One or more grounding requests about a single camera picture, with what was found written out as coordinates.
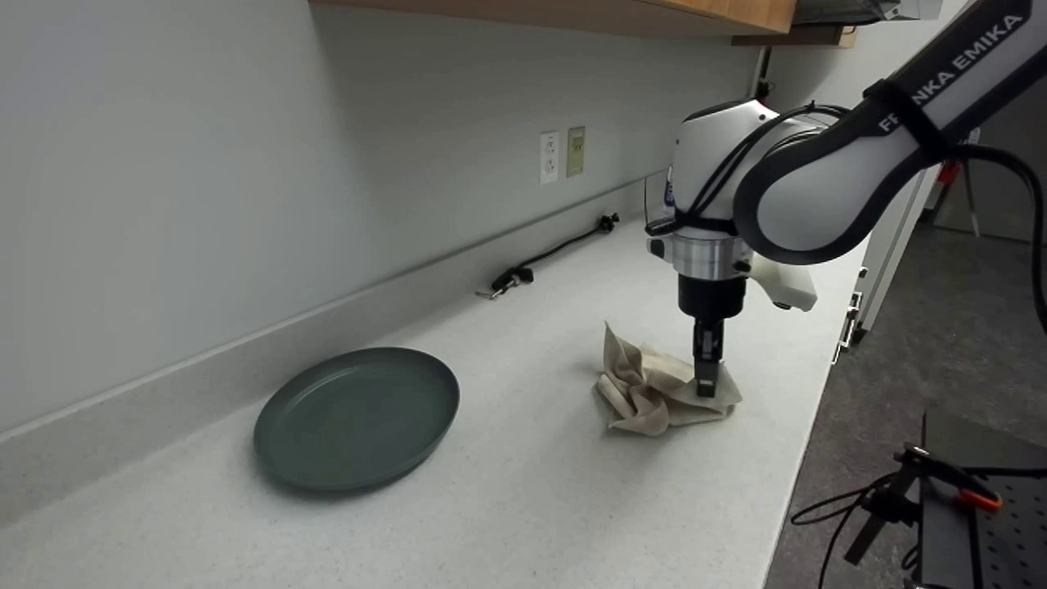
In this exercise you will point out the dark green plate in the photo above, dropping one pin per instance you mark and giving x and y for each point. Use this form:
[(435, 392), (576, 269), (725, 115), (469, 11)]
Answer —
[(355, 420)]

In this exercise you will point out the black perforated table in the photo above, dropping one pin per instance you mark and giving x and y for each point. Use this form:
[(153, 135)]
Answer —
[(982, 533)]

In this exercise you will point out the beige wall plate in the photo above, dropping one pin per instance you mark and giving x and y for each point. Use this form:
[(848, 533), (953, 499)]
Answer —
[(576, 150)]

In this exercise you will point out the white power outlet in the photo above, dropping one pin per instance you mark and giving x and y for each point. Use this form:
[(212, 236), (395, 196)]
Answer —
[(547, 157)]

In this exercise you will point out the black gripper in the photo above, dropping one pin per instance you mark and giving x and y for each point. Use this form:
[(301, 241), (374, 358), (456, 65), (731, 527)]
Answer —
[(712, 299)]

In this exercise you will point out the white Franka Panda arm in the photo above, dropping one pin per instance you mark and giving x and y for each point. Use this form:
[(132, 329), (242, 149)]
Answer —
[(828, 185)]

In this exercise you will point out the wooden wall cabinet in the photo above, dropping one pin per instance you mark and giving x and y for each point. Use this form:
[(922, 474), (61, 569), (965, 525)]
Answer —
[(610, 11)]

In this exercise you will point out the wooden shelf board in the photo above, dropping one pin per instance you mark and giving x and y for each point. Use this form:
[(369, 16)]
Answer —
[(795, 37)]

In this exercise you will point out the white cabinet panel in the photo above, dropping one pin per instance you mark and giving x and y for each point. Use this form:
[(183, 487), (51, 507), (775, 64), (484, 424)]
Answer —
[(886, 271)]

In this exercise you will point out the stained beige towel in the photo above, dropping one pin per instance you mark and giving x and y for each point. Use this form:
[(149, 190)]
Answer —
[(655, 392)]

